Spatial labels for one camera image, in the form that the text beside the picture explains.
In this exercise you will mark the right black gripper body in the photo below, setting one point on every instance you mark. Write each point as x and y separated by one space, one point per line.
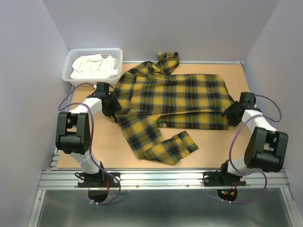
230 113

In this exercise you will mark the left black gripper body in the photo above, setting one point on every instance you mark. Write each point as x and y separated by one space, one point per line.
113 104

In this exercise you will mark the yellow plaid long sleeve shirt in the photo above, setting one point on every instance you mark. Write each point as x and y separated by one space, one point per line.
158 107

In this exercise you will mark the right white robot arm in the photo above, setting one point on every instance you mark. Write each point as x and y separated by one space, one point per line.
267 146

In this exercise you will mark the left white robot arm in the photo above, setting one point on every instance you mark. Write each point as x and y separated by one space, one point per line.
75 128

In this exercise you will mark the white long sleeve shirt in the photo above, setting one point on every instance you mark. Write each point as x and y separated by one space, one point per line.
95 67

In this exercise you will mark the white perforated plastic basket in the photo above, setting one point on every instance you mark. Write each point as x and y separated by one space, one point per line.
105 52

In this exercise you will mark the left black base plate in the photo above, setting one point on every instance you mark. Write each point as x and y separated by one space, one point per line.
98 180

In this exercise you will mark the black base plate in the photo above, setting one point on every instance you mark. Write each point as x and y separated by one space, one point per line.
98 180
213 179

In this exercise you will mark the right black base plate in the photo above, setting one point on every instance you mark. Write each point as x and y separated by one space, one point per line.
213 179

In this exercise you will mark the aluminium mounting rail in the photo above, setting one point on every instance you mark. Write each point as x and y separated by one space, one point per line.
165 178

